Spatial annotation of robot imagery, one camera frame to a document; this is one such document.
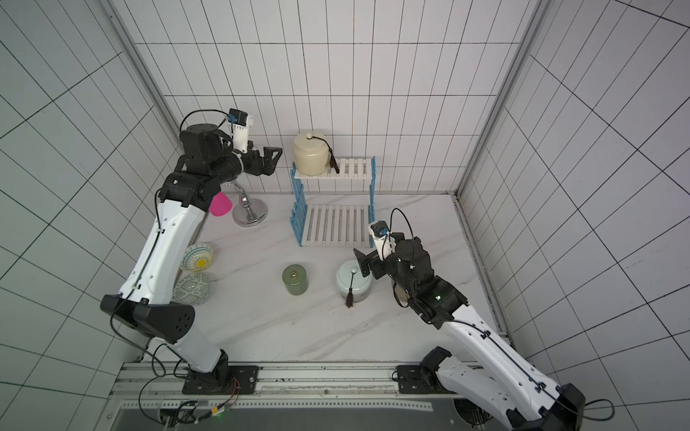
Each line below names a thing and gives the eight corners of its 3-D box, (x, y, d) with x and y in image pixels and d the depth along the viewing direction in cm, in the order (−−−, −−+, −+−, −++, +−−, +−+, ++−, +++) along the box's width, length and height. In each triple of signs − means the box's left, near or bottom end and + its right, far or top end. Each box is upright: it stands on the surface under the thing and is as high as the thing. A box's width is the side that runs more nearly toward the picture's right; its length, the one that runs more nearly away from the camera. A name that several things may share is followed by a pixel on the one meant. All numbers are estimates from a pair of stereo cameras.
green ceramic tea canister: (286, 294, 91) (280, 283, 84) (288, 276, 96) (284, 264, 88) (307, 294, 91) (304, 283, 84) (309, 276, 96) (306, 264, 88)
